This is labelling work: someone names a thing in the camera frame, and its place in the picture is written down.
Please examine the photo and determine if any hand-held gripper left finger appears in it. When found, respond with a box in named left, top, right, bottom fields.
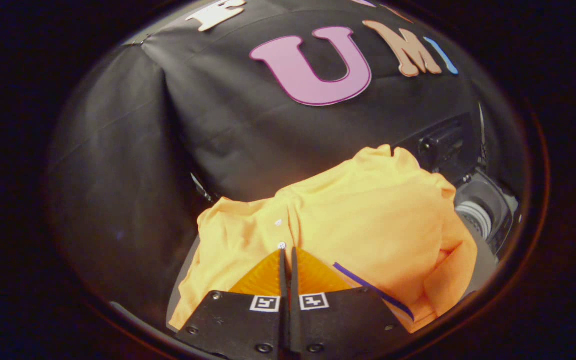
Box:
left=174, top=248, right=289, bottom=359

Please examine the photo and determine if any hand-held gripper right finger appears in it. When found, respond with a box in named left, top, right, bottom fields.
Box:
left=290, top=247, right=410, bottom=359

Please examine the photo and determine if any orange polo shirt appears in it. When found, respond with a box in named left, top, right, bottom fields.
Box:
left=167, top=144, right=479, bottom=334

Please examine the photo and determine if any metal backdrop stand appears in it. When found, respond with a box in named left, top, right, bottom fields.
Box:
left=476, top=101, right=490, bottom=167
left=189, top=171, right=215, bottom=204

